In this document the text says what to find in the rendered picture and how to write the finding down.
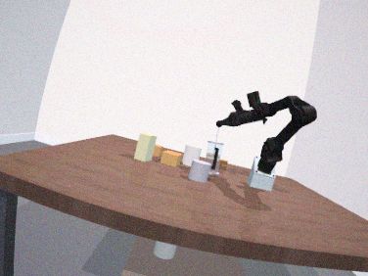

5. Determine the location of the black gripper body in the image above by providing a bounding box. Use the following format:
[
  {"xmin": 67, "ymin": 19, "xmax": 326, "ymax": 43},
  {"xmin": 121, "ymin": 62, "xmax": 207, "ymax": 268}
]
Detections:
[{"xmin": 230, "ymin": 110, "xmax": 253, "ymax": 126}]

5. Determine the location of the pale yellow rectangular block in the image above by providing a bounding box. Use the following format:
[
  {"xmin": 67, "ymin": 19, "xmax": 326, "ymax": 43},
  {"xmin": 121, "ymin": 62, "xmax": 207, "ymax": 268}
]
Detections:
[{"xmin": 134, "ymin": 133, "xmax": 158, "ymax": 162}]

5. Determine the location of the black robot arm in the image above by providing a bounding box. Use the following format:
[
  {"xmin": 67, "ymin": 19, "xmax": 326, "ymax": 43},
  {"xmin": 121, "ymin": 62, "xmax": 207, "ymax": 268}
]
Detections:
[{"xmin": 247, "ymin": 91, "xmax": 317, "ymax": 175}]

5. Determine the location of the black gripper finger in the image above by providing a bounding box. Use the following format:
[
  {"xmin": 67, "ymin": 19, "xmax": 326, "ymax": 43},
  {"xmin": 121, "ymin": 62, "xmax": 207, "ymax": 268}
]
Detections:
[{"xmin": 217, "ymin": 114, "xmax": 233, "ymax": 126}]

